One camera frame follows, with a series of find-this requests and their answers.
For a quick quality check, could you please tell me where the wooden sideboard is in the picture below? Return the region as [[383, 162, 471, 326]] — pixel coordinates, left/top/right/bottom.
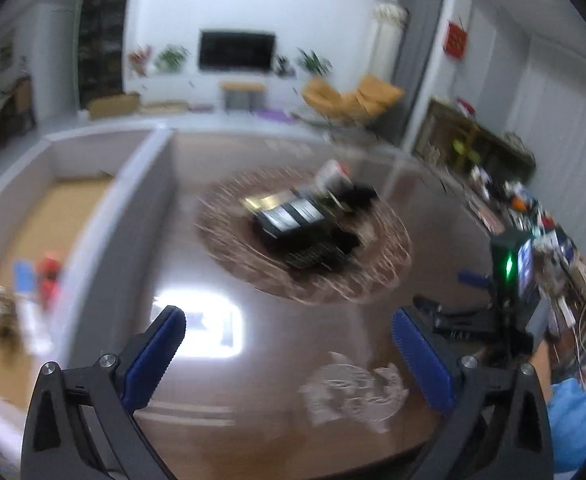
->
[[412, 99, 536, 183]]

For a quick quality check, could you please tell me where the white floor air conditioner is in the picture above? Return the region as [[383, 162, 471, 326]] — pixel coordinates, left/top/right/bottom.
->
[[367, 0, 408, 82]]

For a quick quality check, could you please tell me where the red wall hanging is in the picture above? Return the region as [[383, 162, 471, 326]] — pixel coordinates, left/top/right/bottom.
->
[[443, 21, 468, 61]]

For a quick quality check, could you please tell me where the green potted plant right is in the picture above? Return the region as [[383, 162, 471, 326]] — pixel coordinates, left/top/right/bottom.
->
[[297, 49, 333, 77]]

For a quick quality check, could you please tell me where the black knitted cloth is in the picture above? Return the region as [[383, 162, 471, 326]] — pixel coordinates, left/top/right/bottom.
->
[[272, 184, 379, 273]]

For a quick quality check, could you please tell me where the red flower vase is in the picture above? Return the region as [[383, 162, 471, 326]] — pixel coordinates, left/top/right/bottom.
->
[[127, 46, 152, 77]]

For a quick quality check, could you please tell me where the white tv console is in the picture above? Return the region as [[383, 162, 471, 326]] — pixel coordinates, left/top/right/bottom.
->
[[122, 72, 310, 110]]

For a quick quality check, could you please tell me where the red candy pouch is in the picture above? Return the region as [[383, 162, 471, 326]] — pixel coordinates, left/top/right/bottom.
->
[[37, 255, 63, 311]]

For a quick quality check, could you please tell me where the black box with white labels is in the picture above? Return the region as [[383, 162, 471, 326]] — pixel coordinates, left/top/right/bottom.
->
[[253, 197, 333, 240]]

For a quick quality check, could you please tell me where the orange lounge chair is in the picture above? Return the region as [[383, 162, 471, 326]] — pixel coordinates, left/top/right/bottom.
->
[[302, 74, 405, 125]]

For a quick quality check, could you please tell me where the purple floor mat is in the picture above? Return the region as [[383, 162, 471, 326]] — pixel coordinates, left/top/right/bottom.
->
[[255, 108, 296, 124]]

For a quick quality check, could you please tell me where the grey cardboard sorting box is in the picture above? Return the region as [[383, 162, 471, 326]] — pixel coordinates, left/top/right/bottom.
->
[[0, 127, 177, 466]]

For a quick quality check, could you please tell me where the grey curtain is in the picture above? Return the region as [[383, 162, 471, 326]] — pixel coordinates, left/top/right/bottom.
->
[[392, 0, 443, 145]]

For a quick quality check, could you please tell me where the green potted plant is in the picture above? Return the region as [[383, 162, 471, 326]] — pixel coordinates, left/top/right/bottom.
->
[[155, 44, 190, 74], [297, 49, 333, 77]]

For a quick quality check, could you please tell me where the dark glass display cabinet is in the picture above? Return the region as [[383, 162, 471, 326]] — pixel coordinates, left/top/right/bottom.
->
[[77, 0, 127, 110]]

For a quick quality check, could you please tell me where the person's right hand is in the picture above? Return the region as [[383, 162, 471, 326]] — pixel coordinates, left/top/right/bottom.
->
[[528, 339, 552, 403]]

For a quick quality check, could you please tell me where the small wooden bench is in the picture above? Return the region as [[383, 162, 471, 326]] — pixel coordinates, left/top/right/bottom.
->
[[218, 81, 267, 113]]

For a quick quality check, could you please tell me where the white knit glove orange cuff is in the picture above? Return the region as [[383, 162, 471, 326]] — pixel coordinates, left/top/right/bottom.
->
[[314, 159, 353, 192]]

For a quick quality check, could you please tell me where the silver rhinestone bow hair clip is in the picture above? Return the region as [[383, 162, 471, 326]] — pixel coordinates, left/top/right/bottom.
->
[[0, 285, 18, 353]]

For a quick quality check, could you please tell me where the gold cosmetic tube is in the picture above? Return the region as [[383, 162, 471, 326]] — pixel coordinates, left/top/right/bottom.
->
[[240, 191, 295, 214]]

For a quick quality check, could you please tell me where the small potted plant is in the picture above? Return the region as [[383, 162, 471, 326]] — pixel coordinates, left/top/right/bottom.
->
[[273, 55, 291, 78]]

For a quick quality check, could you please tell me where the cardboard carton on floor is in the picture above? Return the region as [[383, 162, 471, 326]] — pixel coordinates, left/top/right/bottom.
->
[[88, 92, 141, 120]]

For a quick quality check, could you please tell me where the black flat television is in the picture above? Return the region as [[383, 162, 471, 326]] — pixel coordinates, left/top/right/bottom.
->
[[197, 30, 276, 73]]

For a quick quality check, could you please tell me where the green potted plant left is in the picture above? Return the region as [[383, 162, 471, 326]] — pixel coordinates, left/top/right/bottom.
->
[[155, 44, 190, 74]]

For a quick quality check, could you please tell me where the blue white toothpaste box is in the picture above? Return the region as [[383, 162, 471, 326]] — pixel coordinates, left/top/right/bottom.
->
[[13, 260, 53, 356]]

